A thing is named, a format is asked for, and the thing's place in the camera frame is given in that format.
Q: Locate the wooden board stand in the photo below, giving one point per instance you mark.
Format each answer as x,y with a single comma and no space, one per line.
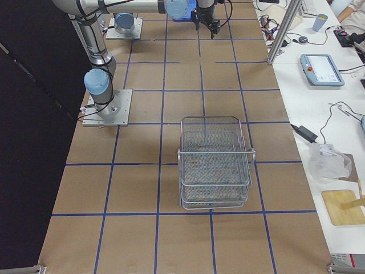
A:
343,207

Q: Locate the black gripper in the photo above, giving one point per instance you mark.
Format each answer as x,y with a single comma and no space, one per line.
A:
206,11

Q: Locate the silver wire mesh shelf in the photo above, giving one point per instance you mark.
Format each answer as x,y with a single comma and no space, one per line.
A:
214,163

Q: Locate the blue teach pendant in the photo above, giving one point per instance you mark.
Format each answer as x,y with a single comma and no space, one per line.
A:
320,70

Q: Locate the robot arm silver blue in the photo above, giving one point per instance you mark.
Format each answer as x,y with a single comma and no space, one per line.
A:
98,81
124,22

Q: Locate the blue plastic tray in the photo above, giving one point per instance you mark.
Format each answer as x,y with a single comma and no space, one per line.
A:
187,17

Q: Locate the light blue cup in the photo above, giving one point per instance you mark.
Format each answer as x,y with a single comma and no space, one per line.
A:
320,20

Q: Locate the black power adapter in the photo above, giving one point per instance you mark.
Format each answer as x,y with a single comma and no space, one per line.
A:
305,133

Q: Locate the aluminium frame post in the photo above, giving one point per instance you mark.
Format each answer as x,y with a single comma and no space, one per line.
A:
283,29

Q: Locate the clear plastic bag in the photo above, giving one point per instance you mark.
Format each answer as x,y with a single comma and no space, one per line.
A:
326,163

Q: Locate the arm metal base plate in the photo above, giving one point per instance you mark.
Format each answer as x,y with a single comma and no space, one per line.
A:
115,114
125,34

